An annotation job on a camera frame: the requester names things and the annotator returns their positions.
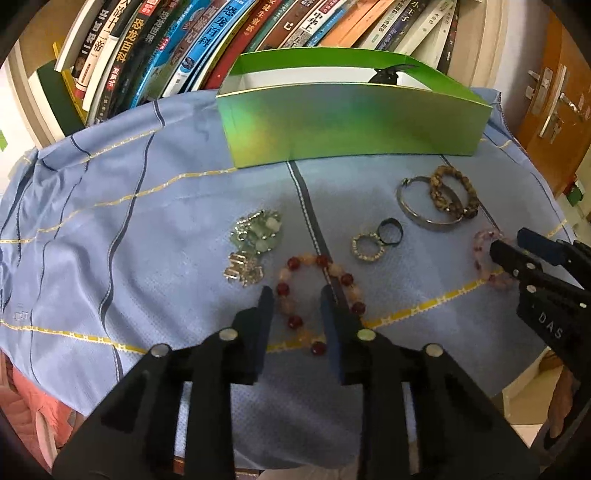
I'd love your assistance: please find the pink bead bracelet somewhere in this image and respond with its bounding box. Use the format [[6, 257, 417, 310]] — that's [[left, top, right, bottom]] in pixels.
[[472, 227, 515, 287]]

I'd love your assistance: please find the green cardboard box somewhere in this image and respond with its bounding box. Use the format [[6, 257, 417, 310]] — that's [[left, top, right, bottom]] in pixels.
[[216, 51, 493, 168]]

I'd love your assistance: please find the brown wooden door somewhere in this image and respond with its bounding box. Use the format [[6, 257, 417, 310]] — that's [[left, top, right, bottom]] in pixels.
[[517, 9, 591, 195]]

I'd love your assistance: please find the brown braided bracelet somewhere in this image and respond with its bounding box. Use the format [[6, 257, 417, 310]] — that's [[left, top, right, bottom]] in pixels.
[[429, 165, 478, 220]]

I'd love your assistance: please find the silver door handle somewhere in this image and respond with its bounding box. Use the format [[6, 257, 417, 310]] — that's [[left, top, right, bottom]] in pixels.
[[539, 91, 591, 139]]

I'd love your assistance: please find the red bead bracelet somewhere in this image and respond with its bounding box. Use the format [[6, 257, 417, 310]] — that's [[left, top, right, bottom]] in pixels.
[[276, 253, 366, 357]]

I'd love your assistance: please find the silver bangle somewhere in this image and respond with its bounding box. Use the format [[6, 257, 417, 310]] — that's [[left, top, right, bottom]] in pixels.
[[398, 176, 465, 232]]

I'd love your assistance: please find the blue striped cloth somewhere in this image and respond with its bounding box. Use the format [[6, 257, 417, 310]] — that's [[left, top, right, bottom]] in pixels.
[[0, 88, 568, 467]]

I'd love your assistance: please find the gold studded ring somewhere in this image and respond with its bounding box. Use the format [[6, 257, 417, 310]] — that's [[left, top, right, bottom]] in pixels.
[[352, 232, 385, 263]]

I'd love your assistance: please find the beige bookshelf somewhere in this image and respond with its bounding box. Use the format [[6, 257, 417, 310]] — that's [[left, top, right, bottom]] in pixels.
[[4, 0, 532, 153]]

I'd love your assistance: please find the green jade silver bracelet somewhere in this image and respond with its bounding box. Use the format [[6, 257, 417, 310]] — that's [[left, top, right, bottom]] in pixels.
[[225, 209, 283, 287]]

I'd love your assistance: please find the silver door latch plate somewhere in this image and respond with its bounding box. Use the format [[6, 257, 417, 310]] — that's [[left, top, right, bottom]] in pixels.
[[527, 67, 555, 113]]

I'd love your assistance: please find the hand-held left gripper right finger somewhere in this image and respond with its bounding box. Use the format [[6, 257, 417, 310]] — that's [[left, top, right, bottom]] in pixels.
[[320, 285, 541, 480]]

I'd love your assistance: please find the row of books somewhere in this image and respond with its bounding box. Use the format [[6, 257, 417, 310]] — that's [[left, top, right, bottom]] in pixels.
[[54, 0, 462, 125]]

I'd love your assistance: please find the pink blanket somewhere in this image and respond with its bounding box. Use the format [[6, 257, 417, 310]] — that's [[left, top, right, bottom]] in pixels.
[[0, 351, 88, 462]]

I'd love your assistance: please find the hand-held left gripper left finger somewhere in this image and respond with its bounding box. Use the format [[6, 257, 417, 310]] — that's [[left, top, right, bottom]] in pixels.
[[53, 286, 275, 480]]

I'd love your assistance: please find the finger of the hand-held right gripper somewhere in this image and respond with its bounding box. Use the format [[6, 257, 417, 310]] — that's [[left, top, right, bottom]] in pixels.
[[517, 227, 591, 282], [490, 239, 585, 297]]

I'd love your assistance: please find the black ring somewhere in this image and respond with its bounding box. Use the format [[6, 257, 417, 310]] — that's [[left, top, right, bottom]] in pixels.
[[376, 218, 404, 247]]

